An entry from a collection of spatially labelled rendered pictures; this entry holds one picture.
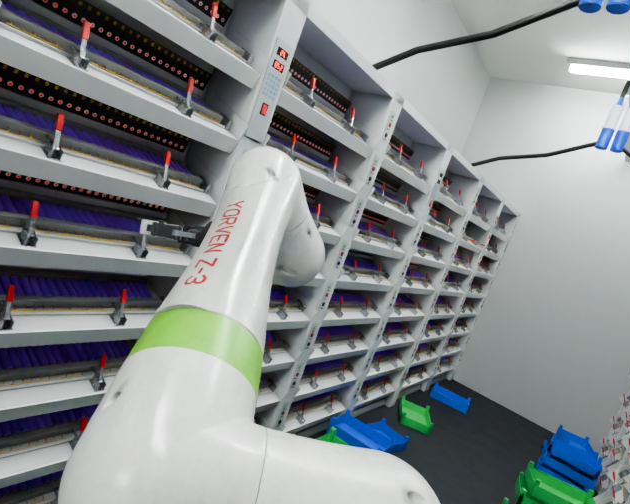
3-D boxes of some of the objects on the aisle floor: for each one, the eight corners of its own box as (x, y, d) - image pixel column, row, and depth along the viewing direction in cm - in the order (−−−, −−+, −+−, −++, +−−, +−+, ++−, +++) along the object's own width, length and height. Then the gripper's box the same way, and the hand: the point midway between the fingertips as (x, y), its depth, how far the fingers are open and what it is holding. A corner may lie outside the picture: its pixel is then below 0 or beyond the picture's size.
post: (270, 460, 205) (405, 98, 186) (256, 466, 197) (396, 89, 179) (240, 435, 216) (365, 91, 197) (226, 440, 208) (355, 82, 190)
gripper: (191, 258, 75) (110, 240, 88) (254, 265, 88) (176, 249, 101) (199, 214, 75) (117, 202, 88) (261, 228, 88) (182, 216, 101)
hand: (159, 229), depth 93 cm, fingers open, 3 cm apart
